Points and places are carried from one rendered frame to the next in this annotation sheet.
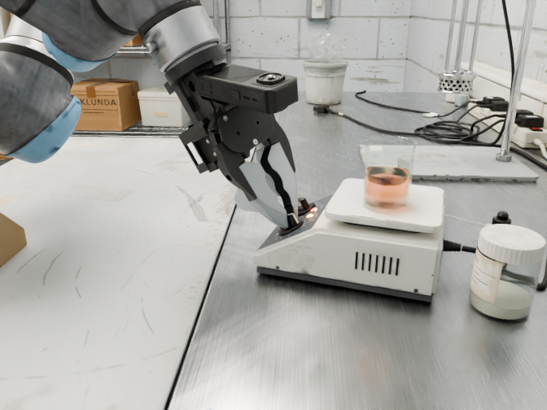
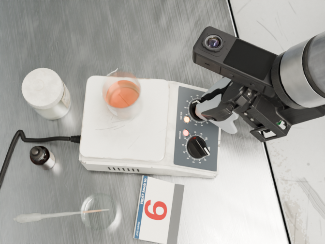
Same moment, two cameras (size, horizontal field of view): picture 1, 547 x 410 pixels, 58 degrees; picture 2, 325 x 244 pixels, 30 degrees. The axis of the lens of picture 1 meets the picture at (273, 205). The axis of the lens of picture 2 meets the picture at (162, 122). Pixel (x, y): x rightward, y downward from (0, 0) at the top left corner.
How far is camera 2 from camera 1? 0.98 m
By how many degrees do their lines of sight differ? 83
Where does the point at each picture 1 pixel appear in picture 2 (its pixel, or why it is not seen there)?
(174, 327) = (247, 28)
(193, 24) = (296, 47)
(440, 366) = (95, 35)
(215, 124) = not seen: hidden behind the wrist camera
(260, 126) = (230, 91)
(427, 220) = (96, 83)
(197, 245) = not seen: hidden behind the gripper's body
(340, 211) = (157, 82)
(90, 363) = not seen: outside the picture
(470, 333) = (75, 68)
